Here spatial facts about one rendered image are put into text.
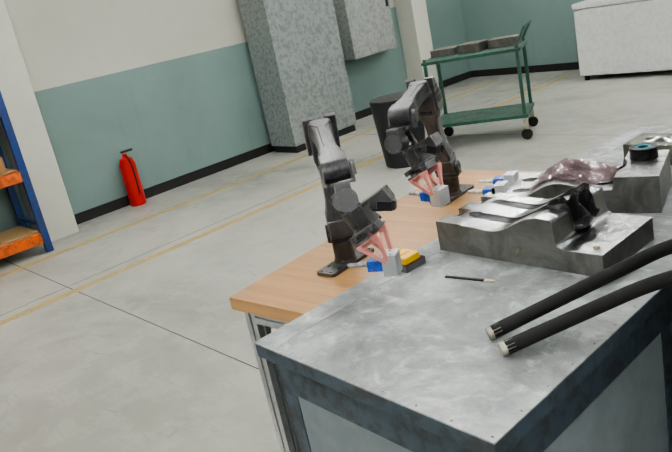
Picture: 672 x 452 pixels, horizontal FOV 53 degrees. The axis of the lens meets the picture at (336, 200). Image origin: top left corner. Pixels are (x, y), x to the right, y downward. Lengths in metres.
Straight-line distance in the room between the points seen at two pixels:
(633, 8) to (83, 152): 6.15
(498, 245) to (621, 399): 0.49
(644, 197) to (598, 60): 6.89
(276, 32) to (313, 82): 0.73
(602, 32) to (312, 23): 3.43
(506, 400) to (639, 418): 0.50
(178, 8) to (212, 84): 0.87
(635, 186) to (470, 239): 0.50
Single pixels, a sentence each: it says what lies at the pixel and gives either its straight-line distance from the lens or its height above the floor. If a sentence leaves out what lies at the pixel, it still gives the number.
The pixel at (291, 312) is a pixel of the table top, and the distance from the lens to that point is 1.81.
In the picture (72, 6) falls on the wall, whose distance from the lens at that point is 7.11.
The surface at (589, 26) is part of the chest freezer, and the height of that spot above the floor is 0.65.
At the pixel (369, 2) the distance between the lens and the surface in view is 8.97.
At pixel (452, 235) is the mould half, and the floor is 0.85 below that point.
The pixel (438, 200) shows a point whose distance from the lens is 2.02.
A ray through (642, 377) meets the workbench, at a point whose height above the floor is 0.61.
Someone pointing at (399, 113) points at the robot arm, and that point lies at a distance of 2.03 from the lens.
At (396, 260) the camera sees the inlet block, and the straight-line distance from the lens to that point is 1.65.
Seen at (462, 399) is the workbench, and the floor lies 0.80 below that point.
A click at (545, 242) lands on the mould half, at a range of 1.77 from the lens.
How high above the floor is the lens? 1.54
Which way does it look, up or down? 16 degrees down
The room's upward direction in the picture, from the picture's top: 12 degrees counter-clockwise
